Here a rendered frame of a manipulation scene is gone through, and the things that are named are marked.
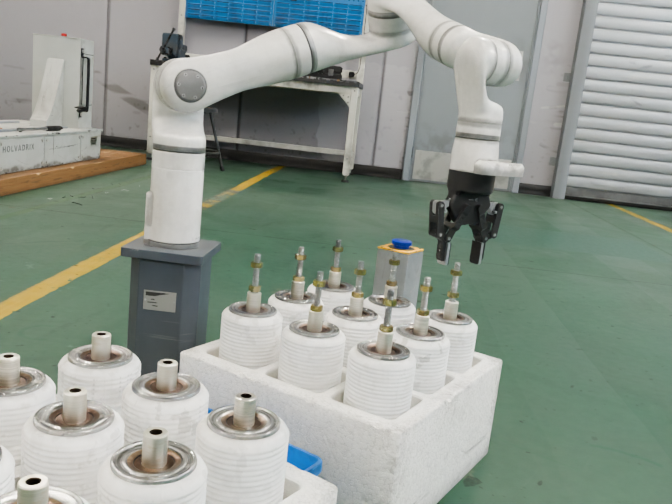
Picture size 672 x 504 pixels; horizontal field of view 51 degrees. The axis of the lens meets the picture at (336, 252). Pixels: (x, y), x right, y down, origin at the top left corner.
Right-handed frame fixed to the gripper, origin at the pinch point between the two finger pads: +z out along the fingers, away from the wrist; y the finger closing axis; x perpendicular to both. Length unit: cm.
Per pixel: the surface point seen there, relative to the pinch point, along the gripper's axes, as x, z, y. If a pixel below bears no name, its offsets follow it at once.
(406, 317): -5.7, 12.2, 5.0
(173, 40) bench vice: -448, -55, -82
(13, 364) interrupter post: 11, 8, 68
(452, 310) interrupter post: 0.9, 9.1, 0.7
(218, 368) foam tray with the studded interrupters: -5.8, 18.3, 38.6
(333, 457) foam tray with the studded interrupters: 13.3, 24.7, 28.5
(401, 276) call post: -21.2, 9.3, -4.2
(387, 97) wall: -427, -32, -263
